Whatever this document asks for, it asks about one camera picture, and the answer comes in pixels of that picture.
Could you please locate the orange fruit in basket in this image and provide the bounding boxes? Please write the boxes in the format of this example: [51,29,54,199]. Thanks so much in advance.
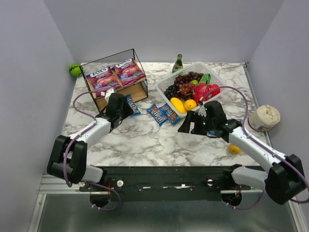
[184,99,197,111]

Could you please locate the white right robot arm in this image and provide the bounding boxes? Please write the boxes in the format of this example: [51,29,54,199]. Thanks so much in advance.
[178,101,309,204]

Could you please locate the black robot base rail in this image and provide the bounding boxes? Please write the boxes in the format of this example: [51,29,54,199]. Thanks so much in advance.
[80,166,251,205]

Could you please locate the beige cloth sack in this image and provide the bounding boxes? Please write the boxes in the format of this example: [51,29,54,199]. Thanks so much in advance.
[248,104,281,132]

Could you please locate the dark grape bunch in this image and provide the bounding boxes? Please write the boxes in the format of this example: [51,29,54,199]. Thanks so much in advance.
[164,84,180,100]

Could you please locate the green watermelon ball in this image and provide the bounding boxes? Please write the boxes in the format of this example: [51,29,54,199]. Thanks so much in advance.
[69,63,82,77]

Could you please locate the yellow mango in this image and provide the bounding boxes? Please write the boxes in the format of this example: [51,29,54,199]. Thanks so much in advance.
[170,97,187,114]

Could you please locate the wire and wood shelf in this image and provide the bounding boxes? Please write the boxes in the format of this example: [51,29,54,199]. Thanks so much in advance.
[80,48,149,114]

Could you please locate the red apple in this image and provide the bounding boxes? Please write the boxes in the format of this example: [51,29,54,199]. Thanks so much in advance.
[210,84,221,97]

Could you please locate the white plastic fruit basket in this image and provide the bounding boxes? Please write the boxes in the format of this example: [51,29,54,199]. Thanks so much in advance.
[155,62,225,117]

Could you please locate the pink dragon fruit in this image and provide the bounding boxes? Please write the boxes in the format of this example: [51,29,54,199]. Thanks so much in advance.
[193,73,212,104]

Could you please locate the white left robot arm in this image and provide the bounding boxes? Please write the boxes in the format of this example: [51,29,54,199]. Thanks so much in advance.
[47,92,133,187]

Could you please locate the orange fruit on table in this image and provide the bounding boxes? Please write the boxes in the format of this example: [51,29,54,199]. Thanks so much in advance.
[228,144,241,155]

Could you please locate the green glass bottle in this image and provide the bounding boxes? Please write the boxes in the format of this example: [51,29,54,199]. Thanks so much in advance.
[172,54,183,73]

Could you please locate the purple Fox's candy bag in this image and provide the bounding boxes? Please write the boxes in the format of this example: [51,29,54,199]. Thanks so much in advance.
[113,58,145,87]
[86,67,121,92]

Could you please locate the red grape bunch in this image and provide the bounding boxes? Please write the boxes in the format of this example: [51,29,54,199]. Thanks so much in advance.
[174,72,203,100]

